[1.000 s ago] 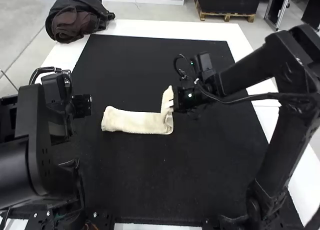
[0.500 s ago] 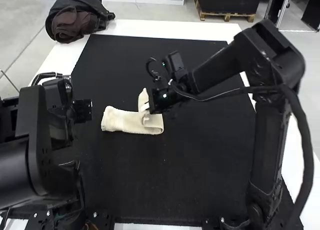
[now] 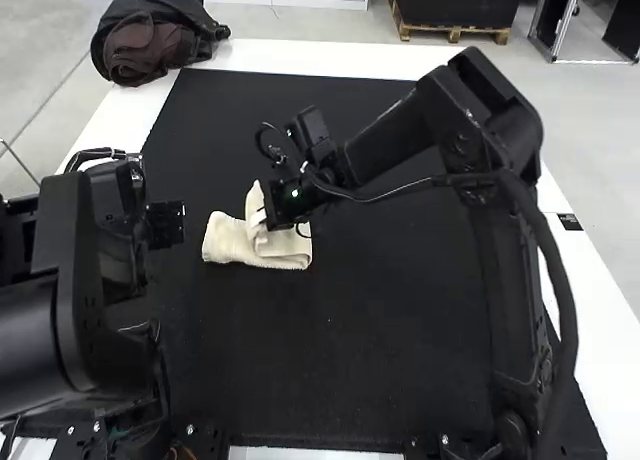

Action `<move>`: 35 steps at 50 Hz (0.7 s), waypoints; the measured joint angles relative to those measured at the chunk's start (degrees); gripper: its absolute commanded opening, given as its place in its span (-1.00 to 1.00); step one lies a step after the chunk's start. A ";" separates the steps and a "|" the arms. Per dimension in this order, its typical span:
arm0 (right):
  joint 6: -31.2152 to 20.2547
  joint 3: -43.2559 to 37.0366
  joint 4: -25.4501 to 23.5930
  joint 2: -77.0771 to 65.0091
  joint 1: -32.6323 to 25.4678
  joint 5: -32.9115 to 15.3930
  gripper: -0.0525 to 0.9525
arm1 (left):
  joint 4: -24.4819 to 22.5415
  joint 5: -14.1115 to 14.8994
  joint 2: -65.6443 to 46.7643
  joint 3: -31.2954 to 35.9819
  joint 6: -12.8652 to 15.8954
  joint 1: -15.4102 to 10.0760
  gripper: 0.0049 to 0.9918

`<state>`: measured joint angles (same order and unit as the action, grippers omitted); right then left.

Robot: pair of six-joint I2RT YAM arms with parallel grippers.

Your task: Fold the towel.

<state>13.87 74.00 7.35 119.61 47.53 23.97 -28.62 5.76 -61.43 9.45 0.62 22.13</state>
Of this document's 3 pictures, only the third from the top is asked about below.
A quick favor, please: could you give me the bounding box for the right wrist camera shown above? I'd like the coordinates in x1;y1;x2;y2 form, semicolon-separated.
285;106;334;154

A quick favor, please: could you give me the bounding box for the pale towel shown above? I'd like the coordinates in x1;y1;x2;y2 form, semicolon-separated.
201;178;315;272

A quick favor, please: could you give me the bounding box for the wooden pallet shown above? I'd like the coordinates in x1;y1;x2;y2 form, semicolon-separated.
384;0;514;46

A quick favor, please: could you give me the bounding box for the black crate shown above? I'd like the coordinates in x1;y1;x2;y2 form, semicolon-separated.
387;0;526;29

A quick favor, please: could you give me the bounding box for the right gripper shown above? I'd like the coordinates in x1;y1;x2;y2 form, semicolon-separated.
263;170;334;233

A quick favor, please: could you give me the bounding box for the black mat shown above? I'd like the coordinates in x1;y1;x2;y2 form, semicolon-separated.
139;67;609;456

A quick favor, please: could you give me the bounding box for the dark crumpled jacket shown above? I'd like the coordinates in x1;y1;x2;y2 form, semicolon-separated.
89;0;232;87

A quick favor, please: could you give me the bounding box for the black panel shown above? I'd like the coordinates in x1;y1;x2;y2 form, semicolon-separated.
601;0;640;64

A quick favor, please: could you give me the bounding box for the metal frame trolley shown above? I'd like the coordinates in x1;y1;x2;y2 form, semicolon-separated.
526;0;587;64

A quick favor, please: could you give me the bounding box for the black cable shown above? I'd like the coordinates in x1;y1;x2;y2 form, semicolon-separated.
254;122;289;170
63;146;144;174
319;175;464;204

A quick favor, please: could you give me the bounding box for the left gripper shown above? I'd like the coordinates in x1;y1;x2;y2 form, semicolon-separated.
143;198;187;252

